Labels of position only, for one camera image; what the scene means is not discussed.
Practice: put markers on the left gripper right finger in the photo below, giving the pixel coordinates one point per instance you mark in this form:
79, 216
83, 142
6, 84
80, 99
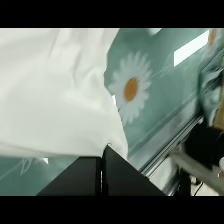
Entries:
125, 178

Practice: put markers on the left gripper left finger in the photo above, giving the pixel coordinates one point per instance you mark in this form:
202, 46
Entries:
78, 178

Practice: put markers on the white T-shirt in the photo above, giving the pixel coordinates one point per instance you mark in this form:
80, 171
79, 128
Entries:
50, 96

